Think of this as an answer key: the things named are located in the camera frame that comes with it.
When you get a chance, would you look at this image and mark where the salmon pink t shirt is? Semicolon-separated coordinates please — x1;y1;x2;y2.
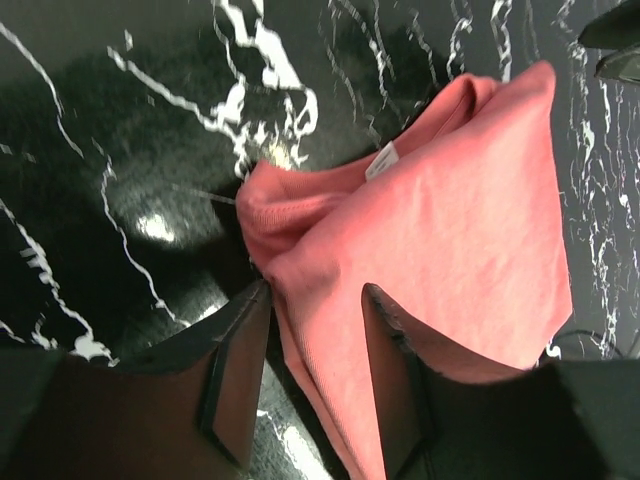
236;61;573;479

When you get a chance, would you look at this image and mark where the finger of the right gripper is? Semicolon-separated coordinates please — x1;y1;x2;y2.
578;0;640;50
595;44;640;83

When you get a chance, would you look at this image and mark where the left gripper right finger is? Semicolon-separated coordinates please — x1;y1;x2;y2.
362;283;639;479

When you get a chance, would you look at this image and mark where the black marble pattern mat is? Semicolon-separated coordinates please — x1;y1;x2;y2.
1;1;639;479

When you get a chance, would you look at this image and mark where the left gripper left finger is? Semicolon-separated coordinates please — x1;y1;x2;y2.
1;281;271;479

